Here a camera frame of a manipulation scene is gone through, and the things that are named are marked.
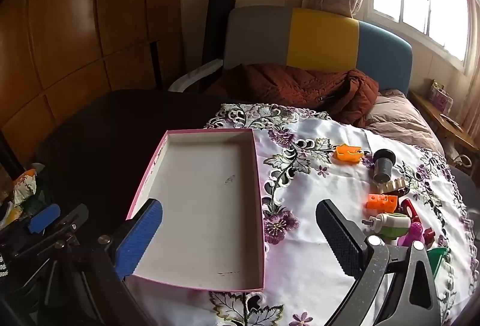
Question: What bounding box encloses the white and green toy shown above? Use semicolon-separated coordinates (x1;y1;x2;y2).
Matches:
362;213;412;238

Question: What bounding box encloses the red glossy case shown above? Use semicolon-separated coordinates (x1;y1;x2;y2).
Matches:
399;199;422;222

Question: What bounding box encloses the wooden wardrobe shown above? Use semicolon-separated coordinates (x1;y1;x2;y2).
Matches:
0;0;184;147

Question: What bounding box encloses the colourful crumpled bag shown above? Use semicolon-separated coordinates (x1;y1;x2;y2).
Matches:
13;169;38;205

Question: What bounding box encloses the black filter cup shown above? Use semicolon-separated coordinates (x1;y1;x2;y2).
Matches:
372;148;397;184

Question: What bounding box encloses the pink cardboard box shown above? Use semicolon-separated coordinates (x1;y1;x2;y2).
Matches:
125;128;268;292

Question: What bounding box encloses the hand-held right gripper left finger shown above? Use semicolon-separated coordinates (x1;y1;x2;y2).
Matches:
79;199;164;326

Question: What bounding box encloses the green plastic piece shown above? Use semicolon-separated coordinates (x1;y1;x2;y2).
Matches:
425;247;451;280

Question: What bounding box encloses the brown quilted jacket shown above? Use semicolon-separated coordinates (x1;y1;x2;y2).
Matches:
204;64;379;128

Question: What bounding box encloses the wooden side table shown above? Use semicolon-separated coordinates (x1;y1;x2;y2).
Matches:
409;88;480;162

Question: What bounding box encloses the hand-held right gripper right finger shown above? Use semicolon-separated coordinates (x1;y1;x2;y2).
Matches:
316;199;442;326

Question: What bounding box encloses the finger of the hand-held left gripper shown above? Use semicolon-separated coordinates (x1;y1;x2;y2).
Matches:
0;204;61;248
37;203;90;263

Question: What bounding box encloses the white floral embroidered tablecloth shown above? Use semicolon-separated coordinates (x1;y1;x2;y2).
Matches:
204;103;477;326

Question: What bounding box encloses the orange plastic clip piece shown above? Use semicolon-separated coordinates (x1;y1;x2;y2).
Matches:
335;144;364;164

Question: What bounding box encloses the white plastic chair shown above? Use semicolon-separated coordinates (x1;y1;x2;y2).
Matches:
167;59;224;92

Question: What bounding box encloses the orange plastic block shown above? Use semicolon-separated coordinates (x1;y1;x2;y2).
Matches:
365;193;398;214

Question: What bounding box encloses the small purple box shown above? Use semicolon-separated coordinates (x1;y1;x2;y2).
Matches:
429;80;454;111

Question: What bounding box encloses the purple perforated ball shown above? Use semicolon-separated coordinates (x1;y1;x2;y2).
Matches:
397;222;424;246

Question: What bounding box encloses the dusty pink duvet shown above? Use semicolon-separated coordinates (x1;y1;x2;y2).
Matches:
365;88;445;158

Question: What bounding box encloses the grey yellow blue headboard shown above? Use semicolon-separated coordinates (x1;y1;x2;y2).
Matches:
223;6;413;98

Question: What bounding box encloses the beige toothed plastic piece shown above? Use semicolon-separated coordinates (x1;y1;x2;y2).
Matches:
380;178;407;195

